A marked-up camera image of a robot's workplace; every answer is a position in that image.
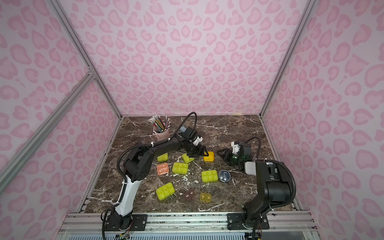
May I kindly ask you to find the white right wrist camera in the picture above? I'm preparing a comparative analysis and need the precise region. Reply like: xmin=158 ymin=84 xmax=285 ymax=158
xmin=231 ymin=141 xmax=241 ymax=155

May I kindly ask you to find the white pillbox green lid front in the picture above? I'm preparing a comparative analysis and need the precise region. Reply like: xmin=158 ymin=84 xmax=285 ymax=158
xmin=156 ymin=183 xmax=175 ymax=201

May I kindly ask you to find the small yellow pillbox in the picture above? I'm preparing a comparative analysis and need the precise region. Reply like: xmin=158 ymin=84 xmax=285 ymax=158
xmin=200 ymin=193 xmax=212 ymax=203

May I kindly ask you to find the small dark red pillbox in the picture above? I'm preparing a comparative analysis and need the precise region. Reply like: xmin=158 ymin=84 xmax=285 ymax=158
xmin=184 ymin=189 xmax=197 ymax=202

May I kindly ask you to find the coloured pencils bundle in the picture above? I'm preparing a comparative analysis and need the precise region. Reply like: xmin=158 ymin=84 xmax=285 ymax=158
xmin=149 ymin=115 xmax=171 ymax=133

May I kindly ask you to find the pink pencil cup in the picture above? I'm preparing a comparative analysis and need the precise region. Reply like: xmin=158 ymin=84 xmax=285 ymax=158
xmin=154 ymin=127 xmax=171 ymax=142

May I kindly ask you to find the white pillbox yellow lid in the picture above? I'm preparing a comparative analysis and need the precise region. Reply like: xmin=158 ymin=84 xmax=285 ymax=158
xmin=203 ymin=152 xmax=215 ymax=163

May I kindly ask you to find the white pillbox green lid back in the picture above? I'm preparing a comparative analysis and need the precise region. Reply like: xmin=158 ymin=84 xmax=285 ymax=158
xmin=182 ymin=154 xmax=195 ymax=164

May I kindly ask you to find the orange square pillbox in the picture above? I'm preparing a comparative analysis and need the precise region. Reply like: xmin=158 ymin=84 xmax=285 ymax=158
xmin=157 ymin=163 xmax=169 ymax=176

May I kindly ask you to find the white pillbox green lid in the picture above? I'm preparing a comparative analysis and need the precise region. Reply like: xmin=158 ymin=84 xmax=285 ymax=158
xmin=172 ymin=163 xmax=189 ymax=175
xmin=156 ymin=183 xmax=175 ymax=201
xmin=182 ymin=154 xmax=195 ymax=164
xmin=157 ymin=153 xmax=169 ymax=163
xmin=202 ymin=170 xmax=219 ymax=183

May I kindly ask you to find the aluminium front rail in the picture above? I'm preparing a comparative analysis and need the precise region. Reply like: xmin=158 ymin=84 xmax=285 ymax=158
xmin=57 ymin=211 xmax=320 ymax=240

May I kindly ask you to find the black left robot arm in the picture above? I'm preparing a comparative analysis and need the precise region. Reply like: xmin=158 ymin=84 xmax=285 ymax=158
xmin=102 ymin=127 xmax=209 ymax=231

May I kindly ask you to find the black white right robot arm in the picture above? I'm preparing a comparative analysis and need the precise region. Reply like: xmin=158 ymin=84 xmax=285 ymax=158
xmin=217 ymin=138 xmax=297 ymax=234

